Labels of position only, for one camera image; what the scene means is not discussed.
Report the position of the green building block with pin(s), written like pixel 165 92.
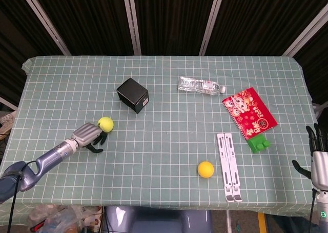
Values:
pixel 257 144

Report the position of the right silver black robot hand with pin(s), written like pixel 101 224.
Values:
pixel 320 166

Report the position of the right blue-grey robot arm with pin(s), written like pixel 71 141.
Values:
pixel 322 212

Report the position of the silver partition frame post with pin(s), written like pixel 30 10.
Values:
pixel 306 32
pixel 132 20
pixel 43 18
pixel 214 20

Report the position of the green grid tablecloth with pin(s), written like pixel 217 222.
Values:
pixel 164 140

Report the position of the clear plastic bag clutter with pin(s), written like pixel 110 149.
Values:
pixel 61 220

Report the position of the clear plastic water bottle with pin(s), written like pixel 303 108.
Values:
pixel 197 85

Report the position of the white sneaker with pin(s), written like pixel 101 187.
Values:
pixel 7 118

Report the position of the white folding laptop stand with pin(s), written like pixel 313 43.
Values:
pixel 229 166

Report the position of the black cardboard box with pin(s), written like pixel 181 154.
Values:
pixel 133 93

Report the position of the orange-yellow smooth ball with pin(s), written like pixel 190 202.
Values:
pixel 205 169

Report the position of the yellow-green tennis ball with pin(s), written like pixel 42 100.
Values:
pixel 105 124

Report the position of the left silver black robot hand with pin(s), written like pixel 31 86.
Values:
pixel 85 135

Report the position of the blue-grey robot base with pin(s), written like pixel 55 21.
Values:
pixel 159 220

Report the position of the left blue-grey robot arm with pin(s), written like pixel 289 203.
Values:
pixel 48 157

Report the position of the red spiral notebook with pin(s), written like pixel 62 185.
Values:
pixel 249 113

